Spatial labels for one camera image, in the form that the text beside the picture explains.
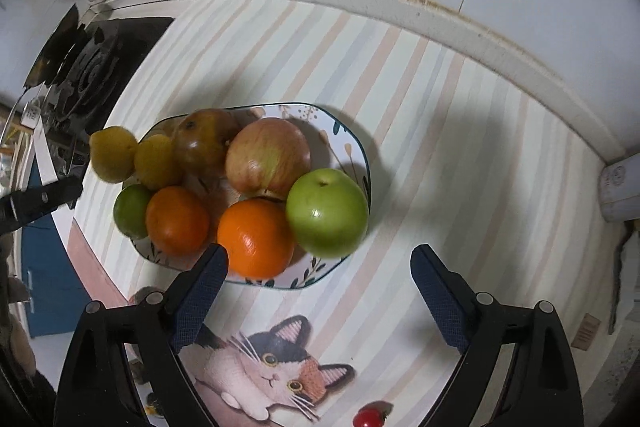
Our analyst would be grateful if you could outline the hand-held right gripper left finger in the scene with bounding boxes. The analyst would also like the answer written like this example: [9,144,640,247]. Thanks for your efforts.
[57,243,230,427]

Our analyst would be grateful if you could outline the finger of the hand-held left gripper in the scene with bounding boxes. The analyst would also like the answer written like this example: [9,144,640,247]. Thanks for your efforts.
[0,177,83,235]

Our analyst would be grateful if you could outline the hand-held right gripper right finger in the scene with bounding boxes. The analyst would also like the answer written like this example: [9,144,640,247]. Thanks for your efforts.
[410,244,585,427]

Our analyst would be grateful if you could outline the yellow-green citrus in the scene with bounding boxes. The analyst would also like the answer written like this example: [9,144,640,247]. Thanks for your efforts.
[89,126,138,184]

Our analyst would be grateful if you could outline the orange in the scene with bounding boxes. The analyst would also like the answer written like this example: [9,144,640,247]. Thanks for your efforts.
[217,198,297,280]
[146,186,211,257]

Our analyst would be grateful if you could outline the small green citrus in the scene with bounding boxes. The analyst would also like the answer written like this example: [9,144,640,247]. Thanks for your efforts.
[113,184,153,239]

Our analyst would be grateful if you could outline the yellow citrus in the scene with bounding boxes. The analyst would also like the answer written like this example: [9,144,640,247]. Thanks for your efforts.
[134,134,183,190]

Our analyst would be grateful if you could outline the large green apple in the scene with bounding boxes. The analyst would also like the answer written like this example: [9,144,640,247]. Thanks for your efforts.
[286,168,371,259]

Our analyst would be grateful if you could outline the red apple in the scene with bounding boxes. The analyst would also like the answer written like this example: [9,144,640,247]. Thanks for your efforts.
[225,118,312,200]

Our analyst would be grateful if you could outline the brown apple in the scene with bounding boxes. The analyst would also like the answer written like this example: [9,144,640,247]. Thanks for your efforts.
[172,108,241,178]

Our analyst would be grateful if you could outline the floral oval plate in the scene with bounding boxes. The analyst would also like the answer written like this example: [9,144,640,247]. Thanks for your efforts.
[132,103,372,290]

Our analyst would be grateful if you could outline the blue kitchen cabinet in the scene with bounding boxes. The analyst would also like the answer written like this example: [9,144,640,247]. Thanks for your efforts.
[20,157,91,339]

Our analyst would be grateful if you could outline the cat-shaped mat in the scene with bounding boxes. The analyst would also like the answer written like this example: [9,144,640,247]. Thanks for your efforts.
[145,314,357,427]

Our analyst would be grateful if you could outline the cherry tomato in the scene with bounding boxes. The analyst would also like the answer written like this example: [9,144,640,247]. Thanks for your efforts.
[353,402,391,427]

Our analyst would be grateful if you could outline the black gas stove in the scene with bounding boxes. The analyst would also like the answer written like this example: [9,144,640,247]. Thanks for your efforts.
[37,4,176,138]

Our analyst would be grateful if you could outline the small brown card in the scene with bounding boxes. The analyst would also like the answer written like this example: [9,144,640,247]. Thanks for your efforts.
[570,313,602,351]

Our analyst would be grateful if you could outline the black frying pan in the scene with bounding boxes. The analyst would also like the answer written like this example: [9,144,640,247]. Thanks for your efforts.
[22,4,83,88]

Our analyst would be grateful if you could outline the grey metal canister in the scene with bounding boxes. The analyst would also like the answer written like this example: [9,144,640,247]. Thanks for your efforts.
[597,152,640,224]

